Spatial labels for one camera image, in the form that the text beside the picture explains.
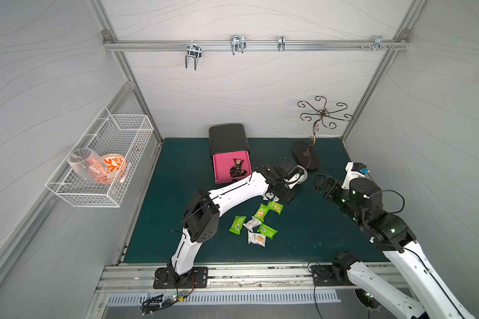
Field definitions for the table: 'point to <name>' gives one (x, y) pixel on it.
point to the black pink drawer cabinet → (229, 143)
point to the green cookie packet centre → (261, 212)
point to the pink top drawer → (223, 163)
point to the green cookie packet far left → (237, 224)
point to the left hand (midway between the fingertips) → (292, 197)
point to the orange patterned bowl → (116, 167)
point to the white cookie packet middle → (252, 223)
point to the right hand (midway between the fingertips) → (325, 178)
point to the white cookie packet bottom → (257, 238)
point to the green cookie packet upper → (274, 206)
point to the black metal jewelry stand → (309, 160)
